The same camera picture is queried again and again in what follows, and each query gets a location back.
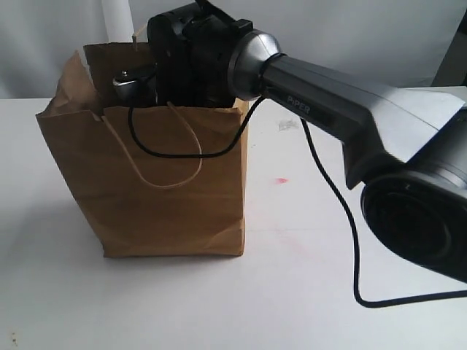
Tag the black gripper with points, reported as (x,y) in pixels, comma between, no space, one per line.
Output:
(192,46)

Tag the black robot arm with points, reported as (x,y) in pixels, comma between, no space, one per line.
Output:
(407,147)

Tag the brown paper bag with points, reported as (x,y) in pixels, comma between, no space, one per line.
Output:
(157,181)

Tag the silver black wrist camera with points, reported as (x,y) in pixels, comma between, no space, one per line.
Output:
(137,87)

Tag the white vertical post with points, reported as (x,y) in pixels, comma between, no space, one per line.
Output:
(118,20)

